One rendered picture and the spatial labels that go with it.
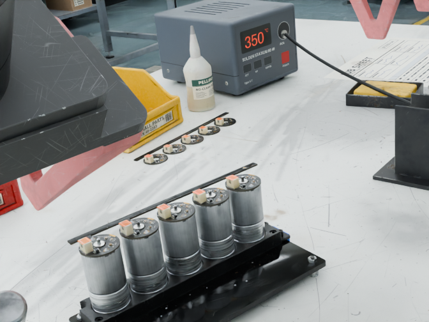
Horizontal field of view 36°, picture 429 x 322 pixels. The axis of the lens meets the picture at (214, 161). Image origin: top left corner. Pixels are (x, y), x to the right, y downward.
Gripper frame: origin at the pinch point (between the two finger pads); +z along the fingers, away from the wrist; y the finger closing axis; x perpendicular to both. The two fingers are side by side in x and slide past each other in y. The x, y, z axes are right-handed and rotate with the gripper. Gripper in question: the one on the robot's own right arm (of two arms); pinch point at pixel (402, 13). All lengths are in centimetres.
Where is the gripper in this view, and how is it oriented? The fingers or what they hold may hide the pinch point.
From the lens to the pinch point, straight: 56.6
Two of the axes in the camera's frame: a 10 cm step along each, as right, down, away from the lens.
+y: -6.1, 3.8, -6.9
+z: 1.0, 9.1, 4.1
